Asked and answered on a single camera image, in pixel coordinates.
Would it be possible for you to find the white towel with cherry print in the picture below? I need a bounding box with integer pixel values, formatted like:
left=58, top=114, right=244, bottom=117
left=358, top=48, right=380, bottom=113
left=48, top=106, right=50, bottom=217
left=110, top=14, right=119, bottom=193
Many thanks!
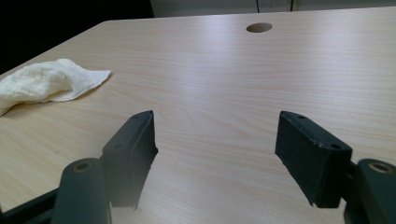
left=0, top=58, right=112, bottom=117

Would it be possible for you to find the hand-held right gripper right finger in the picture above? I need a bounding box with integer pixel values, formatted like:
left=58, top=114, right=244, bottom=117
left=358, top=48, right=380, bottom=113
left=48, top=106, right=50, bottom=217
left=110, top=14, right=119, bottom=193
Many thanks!
left=275, top=110, right=353, bottom=209

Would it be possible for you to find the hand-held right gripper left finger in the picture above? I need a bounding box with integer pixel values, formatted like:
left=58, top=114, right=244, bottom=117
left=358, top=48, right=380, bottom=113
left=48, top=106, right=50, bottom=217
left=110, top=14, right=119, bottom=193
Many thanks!
left=101, top=109, right=159, bottom=209

